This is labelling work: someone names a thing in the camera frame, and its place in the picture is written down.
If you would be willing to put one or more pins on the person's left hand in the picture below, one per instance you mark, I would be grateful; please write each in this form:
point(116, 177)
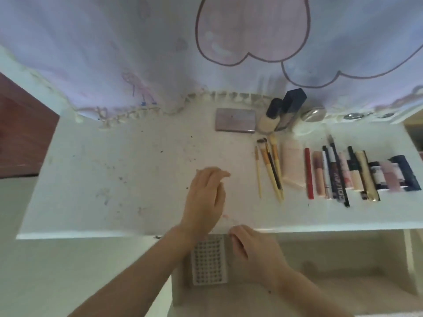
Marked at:
point(205, 201)

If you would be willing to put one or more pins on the person's right hand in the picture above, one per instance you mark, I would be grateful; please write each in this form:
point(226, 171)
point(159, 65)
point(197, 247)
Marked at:
point(261, 257)

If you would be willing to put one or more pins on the false eyelash tray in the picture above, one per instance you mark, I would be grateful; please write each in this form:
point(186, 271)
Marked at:
point(208, 264)

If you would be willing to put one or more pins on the thin gold makeup brush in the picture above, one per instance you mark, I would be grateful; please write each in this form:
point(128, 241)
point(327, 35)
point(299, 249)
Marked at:
point(258, 174)

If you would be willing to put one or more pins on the light wooden drawer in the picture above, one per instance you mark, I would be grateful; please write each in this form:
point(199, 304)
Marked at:
point(330, 260)

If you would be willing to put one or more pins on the black compact with mirror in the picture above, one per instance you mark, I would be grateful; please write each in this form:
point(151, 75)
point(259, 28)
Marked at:
point(235, 120)

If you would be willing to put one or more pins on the glass foundation bottle black cap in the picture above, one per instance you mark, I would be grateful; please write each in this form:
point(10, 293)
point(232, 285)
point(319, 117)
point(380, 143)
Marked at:
point(268, 125)

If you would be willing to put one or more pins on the peach lip gloss tube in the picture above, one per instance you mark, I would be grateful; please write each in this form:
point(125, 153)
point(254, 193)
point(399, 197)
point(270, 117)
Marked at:
point(319, 174)

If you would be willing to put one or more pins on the dark square foundation bottle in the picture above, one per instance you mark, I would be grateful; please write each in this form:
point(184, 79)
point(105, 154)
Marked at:
point(294, 102)

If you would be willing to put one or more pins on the white round bottle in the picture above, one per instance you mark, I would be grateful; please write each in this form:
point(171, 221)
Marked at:
point(312, 115)

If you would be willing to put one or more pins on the person's left forearm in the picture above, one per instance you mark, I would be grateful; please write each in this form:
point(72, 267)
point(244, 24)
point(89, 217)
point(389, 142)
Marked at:
point(132, 283)

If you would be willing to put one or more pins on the white table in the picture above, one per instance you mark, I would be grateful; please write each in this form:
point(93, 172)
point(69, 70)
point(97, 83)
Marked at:
point(115, 168)

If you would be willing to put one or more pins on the lilac heart print cloth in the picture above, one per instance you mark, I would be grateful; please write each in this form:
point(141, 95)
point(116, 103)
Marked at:
point(99, 46)

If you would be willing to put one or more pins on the brown wooden door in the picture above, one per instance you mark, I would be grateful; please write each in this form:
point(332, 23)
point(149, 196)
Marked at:
point(23, 135)

